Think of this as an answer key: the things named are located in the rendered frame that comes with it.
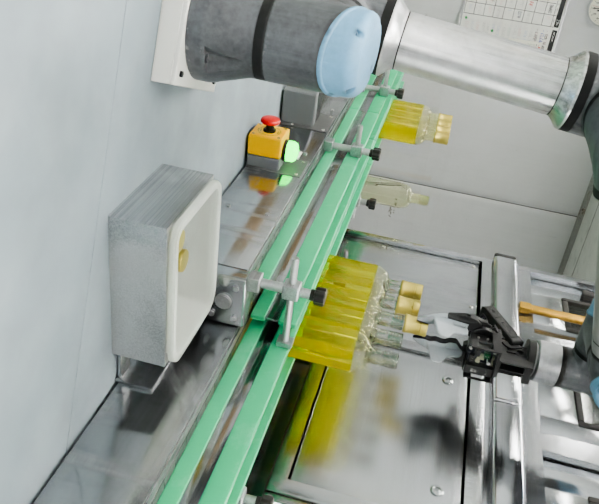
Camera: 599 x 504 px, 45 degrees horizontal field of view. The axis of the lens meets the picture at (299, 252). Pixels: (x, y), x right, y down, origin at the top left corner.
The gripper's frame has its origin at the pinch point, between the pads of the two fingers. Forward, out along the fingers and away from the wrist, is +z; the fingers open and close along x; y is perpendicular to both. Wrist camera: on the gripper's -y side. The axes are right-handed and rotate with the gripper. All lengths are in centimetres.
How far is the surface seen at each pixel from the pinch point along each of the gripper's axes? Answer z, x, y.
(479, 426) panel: -13.7, 11.9, 9.2
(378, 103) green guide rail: 22, -14, -78
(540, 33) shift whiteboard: -66, 64, -577
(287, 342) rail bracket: 21.3, -5.2, 20.3
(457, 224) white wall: -38, 269, -578
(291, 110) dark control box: 39, -19, -47
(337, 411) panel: 11.6, 12.6, 13.9
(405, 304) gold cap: 3.9, -1.1, -4.5
